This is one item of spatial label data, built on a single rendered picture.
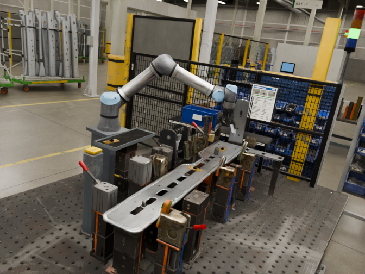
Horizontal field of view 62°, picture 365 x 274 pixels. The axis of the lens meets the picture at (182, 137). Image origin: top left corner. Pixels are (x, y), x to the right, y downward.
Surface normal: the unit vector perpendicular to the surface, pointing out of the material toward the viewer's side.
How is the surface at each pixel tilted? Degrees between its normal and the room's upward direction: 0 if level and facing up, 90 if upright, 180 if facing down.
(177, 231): 90
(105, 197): 90
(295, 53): 90
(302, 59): 90
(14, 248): 0
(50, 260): 0
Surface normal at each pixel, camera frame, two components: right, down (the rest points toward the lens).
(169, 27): -0.59, 0.15
